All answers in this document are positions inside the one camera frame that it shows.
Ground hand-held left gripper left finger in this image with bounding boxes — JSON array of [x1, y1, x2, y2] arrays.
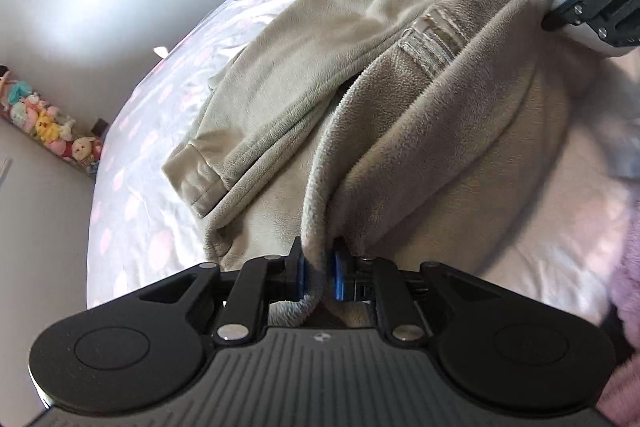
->
[[137, 237, 307, 344]]

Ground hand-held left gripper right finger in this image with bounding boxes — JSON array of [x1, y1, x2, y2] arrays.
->
[[332, 238, 501, 343]]

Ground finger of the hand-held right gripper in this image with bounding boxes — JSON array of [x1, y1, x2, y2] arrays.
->
[[542, 0, 640, 48]]

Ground beige fleece zip hoodie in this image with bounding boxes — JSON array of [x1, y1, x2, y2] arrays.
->
[[162, 0, 621, 333]]

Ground bed with pink-dotted sheet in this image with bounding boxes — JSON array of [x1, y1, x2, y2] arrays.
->
[[87, 0, 640, 323]]

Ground pink fluffy cloth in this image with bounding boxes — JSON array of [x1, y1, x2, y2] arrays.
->
[[606, 207, 640, 427]]

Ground row of plush toys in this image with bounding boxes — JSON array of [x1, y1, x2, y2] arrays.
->
[[0, 66, 104, 178]]

